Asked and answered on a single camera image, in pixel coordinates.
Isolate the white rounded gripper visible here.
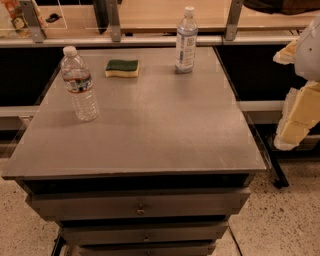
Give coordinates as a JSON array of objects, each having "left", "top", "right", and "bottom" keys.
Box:
[{"left": 273, "top": 15, "right": 320, "bottom": 151}]

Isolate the green and yellow sponge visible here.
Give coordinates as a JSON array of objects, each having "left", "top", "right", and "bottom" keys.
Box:
[{"left": 105, "top": 59, "right": 139, "bottom": 78}]

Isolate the dark bag on shelf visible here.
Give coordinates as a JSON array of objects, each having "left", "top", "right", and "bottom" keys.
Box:
[{"left": 243, "top": 0, "right": 320, "bottom": 15}]

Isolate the clear water bottle white label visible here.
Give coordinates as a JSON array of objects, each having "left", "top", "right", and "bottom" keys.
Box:
[{"left": 175, "top": 6, "right": 198, "bottom": 73}]

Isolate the grey metal drawer cabinet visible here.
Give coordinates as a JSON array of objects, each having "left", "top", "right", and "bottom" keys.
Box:
[{"left": 1, "top": 46, "right": 268, "bottom": 256}]

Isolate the clear water bottle red label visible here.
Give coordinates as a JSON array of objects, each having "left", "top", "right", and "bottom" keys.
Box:
[{"left": 60, "top": 46, "right": 99, "bottom": 121}]

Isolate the top grey drawer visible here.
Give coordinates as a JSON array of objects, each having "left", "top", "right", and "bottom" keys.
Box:
[{"left": 29, "top": 188, "right": 250, "bottom": 221}]

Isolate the grey drawer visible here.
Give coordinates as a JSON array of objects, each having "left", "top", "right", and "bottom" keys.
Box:
[
  {"left": 61, "top": 222, "right": 227, "bottom": 245},
  {"left": 78, "top": 242, "right": 216, "bottom": 256},
  {"left": 29, "top": 188, "right": 250, "bottom": 221}
]

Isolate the small black object on shelf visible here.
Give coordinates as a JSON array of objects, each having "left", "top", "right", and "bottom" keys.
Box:
[{"left": 46, "top": 13, "right": 62, "bottom": 23}]

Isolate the wooden shelf with metal posts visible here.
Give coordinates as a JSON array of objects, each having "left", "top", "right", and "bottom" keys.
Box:
[{"left": 0, "top": 0, "right": 319, "bottom": 48}]

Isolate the bottom grey drawer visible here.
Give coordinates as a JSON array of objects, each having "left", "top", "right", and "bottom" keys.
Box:
[{"left": 78, "top": 242, "right": 216, "bottom": 256}]

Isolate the middle grey drawer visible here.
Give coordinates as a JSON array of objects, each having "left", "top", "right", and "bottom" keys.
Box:
[{"left": 61, "top": 222, "right": 227, "bottom": 245}]

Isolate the colourful carton box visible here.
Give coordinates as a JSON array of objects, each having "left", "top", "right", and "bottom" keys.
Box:
[{"left": 0, "top": 0, "right": 46, "bottom": 42}]

